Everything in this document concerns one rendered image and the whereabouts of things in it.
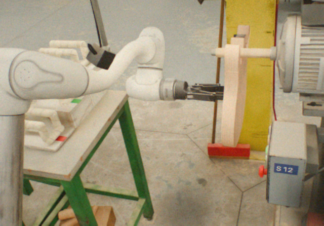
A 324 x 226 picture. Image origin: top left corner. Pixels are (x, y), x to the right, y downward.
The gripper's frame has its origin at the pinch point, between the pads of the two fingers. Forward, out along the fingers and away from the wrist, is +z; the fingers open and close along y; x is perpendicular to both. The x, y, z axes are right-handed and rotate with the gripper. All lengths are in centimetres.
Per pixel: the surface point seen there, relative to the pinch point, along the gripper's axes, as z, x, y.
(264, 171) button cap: 15.4, -15.6, 26.4
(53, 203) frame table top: -108, -85, -18
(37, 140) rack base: -76, -19, 19
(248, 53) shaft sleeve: 7.5, 17.0, 7.0
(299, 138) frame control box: 24.7, -1.9, 28.7
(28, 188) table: -148, -97, -41
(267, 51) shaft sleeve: 13.6, 17.6, 6.8
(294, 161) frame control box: 23.6, -5.2, 36.2
